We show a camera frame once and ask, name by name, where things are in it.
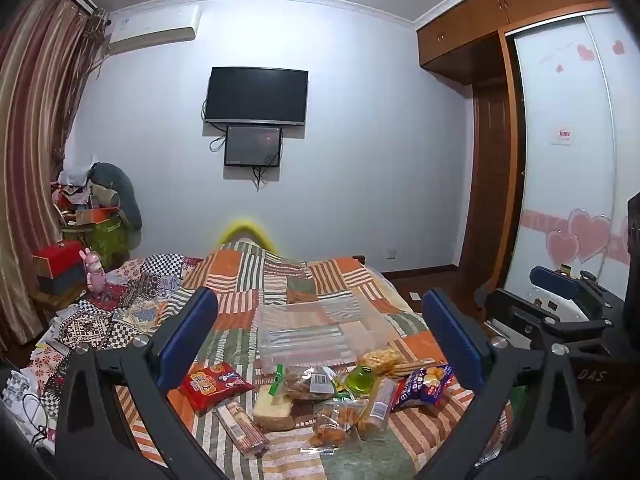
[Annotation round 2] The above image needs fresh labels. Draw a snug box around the striped brown curtain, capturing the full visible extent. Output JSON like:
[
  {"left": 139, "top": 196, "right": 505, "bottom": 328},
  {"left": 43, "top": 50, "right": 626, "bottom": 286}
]
[{"left": 0, "top": 0, "right": 112, "bottom": 356}]

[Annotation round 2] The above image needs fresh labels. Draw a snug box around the white air conditioner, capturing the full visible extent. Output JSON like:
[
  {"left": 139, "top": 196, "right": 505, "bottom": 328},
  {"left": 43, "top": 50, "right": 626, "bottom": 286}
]
[{"left": 106, "top": 4, "right": 202, "bottom": 56}]

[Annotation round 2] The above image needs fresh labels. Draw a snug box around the long wrapped biscuit stick pack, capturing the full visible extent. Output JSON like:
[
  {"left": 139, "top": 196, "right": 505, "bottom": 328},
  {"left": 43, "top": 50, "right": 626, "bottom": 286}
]
[{"left": 216, "top": 401, "right": 271, "bottom": 458}]

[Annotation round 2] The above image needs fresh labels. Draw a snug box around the clear cracker tube pack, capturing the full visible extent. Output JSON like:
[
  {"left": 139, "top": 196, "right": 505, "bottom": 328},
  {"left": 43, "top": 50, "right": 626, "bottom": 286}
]
[{"left": 357, "top": 377, "right": 398, "bottom": 433}]

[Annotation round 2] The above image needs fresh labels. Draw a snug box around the white sliding door with hearts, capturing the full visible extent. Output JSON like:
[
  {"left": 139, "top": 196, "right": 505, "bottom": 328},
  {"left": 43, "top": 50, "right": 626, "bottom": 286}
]
[{"left": 502, "top": 10, "right": 640, "bottom": 321}]

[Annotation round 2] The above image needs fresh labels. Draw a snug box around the small black wall monitor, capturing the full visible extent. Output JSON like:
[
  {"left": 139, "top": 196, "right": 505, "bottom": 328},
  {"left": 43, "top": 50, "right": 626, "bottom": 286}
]
[{"left": 224, "top": 125, "right": 283, "bottom": 168}]

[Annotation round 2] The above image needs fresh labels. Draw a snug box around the green shopping bag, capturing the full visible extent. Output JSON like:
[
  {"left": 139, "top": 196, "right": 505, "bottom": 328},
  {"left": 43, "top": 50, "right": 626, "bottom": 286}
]
[{"left": 62, "top": 215, "right": 130, "bottom": 271}]

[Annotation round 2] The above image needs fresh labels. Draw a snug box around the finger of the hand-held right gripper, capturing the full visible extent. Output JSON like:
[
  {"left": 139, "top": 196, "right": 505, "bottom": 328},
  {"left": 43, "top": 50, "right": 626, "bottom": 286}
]
[
  {"left": 530, "top": 265, "right": 626, "bottom": 323},
  {"left": 484, "top": 288, "right": 618, "bottom": 348}
]

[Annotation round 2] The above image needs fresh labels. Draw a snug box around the clear plastic storage box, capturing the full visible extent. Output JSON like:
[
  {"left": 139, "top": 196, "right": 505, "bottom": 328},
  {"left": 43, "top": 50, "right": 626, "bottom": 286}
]
[{"left": 255, "top": 301, "right": 397, "bottom": 368}]

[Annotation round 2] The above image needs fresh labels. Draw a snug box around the pile of household clutter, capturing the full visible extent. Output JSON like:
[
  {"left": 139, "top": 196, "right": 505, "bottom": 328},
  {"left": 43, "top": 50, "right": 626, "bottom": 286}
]
[{"left": 50, "top": 154, "right": 123, "bottom": 228}]

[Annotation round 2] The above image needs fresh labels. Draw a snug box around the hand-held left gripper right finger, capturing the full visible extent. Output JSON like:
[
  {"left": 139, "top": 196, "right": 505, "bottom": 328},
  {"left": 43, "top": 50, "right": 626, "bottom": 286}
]
[{"left": 415, "top": 287, "right": 588, "bottom": 480}]

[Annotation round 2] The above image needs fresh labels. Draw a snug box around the wall-mounted black television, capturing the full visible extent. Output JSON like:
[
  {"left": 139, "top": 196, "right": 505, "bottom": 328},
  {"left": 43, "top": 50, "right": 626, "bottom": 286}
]
[{"left": 204, "top": 66, "right": 308, "bottom": 127}]

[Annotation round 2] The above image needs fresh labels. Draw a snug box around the blue and red snack packet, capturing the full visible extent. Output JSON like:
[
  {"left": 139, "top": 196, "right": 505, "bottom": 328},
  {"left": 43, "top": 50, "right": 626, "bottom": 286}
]
[{"left": 390, "top": 364, "right": 457, "bottom": 413}]

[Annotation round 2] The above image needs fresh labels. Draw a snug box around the green jelly cup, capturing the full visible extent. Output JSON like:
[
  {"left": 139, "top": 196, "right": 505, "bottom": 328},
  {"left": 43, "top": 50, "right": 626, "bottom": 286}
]
[{"left": 345, "top": 365, "right": 377, "bottom": 395}]

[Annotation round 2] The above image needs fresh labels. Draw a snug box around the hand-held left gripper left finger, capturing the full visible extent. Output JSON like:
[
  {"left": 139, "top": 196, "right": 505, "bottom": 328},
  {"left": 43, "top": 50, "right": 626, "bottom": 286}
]
[{"left": 55, "top": 286, "right": 226, "bottom": 480}]

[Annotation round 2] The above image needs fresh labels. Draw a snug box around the green zip snack bag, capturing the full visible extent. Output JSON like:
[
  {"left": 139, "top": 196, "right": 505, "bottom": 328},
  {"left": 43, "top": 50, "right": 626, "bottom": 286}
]
[{"left": 267, "top": 364, "right": 337, "bottom": 402}]

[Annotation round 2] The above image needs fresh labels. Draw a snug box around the black cable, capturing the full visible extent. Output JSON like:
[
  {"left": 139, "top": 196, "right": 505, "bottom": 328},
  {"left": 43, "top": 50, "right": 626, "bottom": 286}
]
[{"left": 20, "top": 391, "right": 58, "bottom": 448}]

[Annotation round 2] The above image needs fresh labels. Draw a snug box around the orange striped patchwork blanket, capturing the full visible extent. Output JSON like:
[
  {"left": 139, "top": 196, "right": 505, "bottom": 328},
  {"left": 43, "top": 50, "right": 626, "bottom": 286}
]
[{"left": 107, "top": 240, "right": 516, "bottom": 480}]

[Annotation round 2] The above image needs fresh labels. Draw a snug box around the pink toy rabbit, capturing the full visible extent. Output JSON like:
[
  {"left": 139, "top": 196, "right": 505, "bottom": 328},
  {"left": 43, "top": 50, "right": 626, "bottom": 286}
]
[{"left": 79, "top": 247, "right": 107, "bottom": 293}]

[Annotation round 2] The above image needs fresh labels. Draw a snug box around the wooden wardrobe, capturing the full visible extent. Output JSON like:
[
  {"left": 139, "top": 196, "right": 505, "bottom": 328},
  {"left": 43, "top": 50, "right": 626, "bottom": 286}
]
[{"left": 416, "top": 0, "right": 613, "bottom": 293}]

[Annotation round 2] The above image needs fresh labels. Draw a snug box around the clear bag of orange snacks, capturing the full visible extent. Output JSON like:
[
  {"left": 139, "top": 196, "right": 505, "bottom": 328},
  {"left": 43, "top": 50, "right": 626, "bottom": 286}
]
[{"left": 310, "top": 397, "right": 370, "bottom": 447}]

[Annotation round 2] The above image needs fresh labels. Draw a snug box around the yellow bed headboard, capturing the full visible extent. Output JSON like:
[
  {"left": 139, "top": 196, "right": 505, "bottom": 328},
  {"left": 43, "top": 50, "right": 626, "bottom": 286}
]
[{"left": 214, "top": 217, "right": 281, "bottom": 252}]

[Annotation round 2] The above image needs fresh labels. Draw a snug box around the checkered patterned quilt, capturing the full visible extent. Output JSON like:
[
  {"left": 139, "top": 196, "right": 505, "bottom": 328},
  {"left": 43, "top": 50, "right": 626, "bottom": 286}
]
[{"left": 0, "top": 252, "right": 203, "bottom": 456}]

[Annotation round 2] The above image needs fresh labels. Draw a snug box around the red box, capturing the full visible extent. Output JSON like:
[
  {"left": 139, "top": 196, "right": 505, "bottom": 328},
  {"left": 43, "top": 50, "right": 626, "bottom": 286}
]
[{"left": 31, "top": 240, "right": 97, "bottom": 278}]

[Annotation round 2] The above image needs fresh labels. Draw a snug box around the bread loaf slice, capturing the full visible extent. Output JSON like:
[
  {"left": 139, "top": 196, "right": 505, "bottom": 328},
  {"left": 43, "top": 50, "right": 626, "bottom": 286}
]
[{"left": 251, "top": 391, "right": 297, "bottom": 432}]

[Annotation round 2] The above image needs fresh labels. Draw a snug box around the round cracker sleeve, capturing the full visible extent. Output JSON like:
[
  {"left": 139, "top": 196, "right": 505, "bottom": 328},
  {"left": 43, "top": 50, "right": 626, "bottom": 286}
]
[{"left": 390, "top": 357, "right": 437, "bottom": 379}]

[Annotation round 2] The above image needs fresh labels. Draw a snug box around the clear pack of fried puffs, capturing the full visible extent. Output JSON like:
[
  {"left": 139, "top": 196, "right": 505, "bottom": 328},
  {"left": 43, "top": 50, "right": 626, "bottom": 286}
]
[{"left": 360, "top": 349, "right": 404, "bottom": 376}]

